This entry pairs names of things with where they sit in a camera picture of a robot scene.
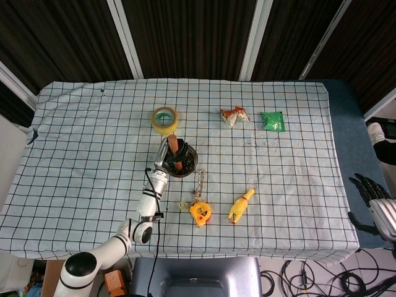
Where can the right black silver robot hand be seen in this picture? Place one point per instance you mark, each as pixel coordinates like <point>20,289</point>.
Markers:
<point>385,213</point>

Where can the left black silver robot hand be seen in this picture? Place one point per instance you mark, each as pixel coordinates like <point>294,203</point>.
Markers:
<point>161,157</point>

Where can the wooden stick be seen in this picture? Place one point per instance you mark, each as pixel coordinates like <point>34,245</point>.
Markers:
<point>173,143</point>

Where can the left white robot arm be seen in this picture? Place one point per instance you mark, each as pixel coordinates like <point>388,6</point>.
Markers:
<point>108,247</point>

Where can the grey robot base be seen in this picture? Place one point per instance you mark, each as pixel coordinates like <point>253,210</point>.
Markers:
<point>210,275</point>

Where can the stainless steel bowl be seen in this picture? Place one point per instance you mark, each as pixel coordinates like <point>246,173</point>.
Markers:
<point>190,168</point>

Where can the yellow adhesive tape roll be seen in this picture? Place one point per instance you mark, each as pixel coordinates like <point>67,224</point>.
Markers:
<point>165,128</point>

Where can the yellow tape measure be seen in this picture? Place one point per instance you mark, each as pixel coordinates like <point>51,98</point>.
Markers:
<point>200,213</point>

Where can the white shoe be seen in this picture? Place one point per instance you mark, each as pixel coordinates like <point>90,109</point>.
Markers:
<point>376,133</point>

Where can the crumpled white orange wrapper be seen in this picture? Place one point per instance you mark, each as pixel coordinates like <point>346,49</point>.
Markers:
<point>233,117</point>

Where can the white black checked tablecloth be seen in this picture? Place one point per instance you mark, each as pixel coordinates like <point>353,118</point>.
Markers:
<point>77,170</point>

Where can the black device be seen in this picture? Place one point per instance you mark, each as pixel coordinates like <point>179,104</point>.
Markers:
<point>389,127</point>

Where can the yellow rubber chicken toy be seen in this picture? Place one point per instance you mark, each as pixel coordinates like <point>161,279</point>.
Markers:
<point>239,208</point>

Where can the green snack packet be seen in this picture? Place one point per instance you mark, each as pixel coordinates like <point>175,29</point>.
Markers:
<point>273,122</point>

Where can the dark brown curtain panel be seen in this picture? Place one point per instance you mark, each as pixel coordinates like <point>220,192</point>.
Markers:
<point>287,40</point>
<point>62,37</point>
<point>365,46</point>
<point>191,37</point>

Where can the orange box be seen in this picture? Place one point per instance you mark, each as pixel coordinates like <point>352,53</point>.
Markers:
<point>115,283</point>

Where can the brown cardboard box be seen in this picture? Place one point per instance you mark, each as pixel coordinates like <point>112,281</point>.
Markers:
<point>51,275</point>

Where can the white partition post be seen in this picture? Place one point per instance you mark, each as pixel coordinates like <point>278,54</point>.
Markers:
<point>15,83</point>
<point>382,106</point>
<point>255,40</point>
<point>127,40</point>
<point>325,40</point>

